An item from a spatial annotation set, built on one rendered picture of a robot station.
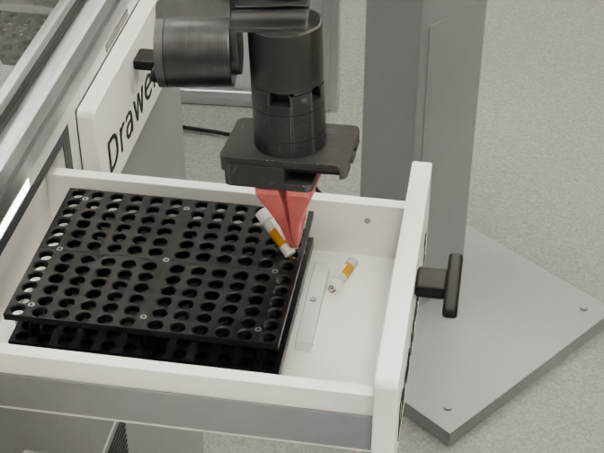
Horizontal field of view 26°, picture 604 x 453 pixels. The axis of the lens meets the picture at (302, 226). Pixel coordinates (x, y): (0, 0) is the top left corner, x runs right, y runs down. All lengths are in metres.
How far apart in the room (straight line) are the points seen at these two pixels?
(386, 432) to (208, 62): 0.31
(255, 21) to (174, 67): 0.07
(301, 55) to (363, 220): 0.24
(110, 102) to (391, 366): 0.47
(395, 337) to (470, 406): 1.24
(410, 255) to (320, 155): 0.11
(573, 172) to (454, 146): 0.66
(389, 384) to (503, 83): 2.22
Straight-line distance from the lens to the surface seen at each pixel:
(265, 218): 1.10
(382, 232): 1.19
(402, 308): 1.01
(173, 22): 1.00
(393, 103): 2.13
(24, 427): 1.21
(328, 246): 1.20
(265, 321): 1.04
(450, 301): 1.04
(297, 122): 1.01
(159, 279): 1.08
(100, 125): 1.27
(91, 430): 1.42
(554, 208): 2.73
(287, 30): 0.98
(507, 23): 3.39
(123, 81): 1.34
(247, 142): 1.05
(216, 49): 0.99
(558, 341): 2.36
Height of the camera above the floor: 1.58
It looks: 37 degrees down
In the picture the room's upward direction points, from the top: straight up
